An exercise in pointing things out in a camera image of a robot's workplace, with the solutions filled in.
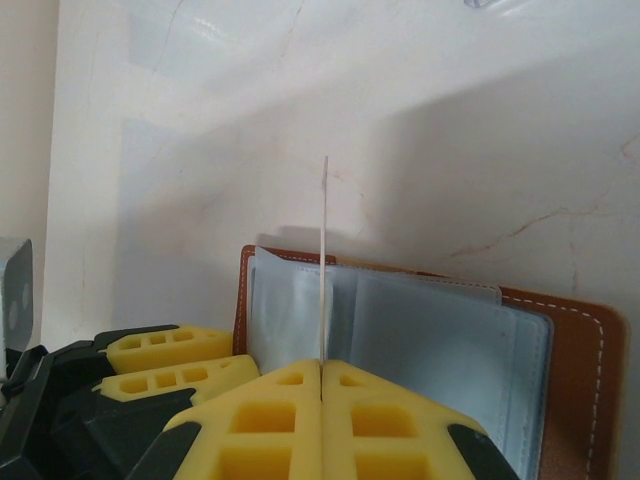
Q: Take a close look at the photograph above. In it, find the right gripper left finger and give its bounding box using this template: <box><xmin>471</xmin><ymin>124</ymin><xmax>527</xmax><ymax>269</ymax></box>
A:
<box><xmin>127</xmin><ymin>360</ymin><xmax>321</xmax><ymax>480</ymax></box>

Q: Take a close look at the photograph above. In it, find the gold credit card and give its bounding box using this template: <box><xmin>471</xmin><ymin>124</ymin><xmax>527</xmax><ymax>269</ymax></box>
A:
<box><xmin>315</xmin><ymin>155</ymin><xmax>337</xmax><ymax>362</ymax></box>

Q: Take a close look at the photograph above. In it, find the brown leather card holder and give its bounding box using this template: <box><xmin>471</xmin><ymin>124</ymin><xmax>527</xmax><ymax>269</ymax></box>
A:
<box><xmin>234</xmin><ymin>232</ymin><xmax>630</xmax><ymax>480</ymax></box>

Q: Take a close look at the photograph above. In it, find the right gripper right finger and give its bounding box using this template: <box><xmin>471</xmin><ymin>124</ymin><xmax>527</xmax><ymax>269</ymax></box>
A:
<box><xmin>322</xmin><ymin>360</ymin><xmax>521</xmax><ymax>480</ymax></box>

